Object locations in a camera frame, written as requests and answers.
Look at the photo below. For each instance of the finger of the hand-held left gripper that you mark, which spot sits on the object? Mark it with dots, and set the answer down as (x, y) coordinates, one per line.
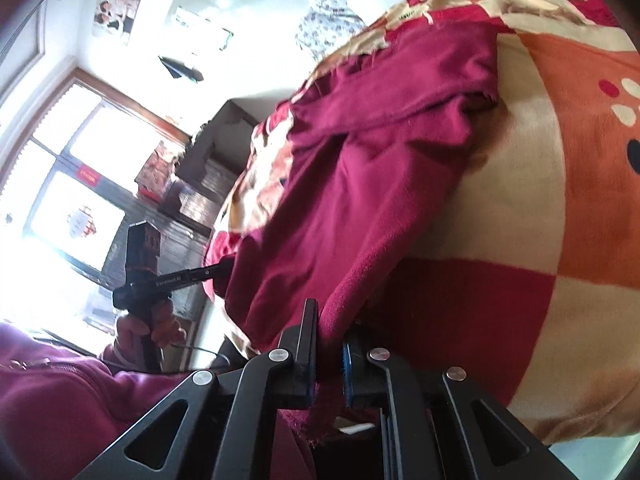
(217, 270)

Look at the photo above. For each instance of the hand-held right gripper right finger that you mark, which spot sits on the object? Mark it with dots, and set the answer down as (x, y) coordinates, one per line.
(350, 375)

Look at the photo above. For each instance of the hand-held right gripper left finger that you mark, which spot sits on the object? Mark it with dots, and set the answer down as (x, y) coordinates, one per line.
(302, 360)

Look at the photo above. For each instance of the maroon fleece garment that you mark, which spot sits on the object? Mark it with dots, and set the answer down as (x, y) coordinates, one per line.
(350, 185)

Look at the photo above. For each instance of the person's left forearm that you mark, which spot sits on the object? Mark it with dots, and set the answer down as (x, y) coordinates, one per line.
(60, 410)

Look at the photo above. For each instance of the person's left hand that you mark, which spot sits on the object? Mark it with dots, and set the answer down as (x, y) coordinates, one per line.
(129, 340)

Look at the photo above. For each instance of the printed cardboard box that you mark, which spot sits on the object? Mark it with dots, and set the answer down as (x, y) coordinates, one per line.
(156, 170)

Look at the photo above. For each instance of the dark wooden cabinet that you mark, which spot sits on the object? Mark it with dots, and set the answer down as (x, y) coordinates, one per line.
(220, 145)

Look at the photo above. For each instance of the wooden framed window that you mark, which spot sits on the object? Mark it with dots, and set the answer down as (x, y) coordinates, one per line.
(60, 160)

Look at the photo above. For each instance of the checkered printed blanket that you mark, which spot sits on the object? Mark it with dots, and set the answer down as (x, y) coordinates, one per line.
(500, 310)

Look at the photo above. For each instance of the floral pillow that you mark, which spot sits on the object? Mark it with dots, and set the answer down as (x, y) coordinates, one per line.
(330, 10)

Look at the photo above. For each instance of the wall poster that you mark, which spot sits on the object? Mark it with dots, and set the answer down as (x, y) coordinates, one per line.
(119, 10)

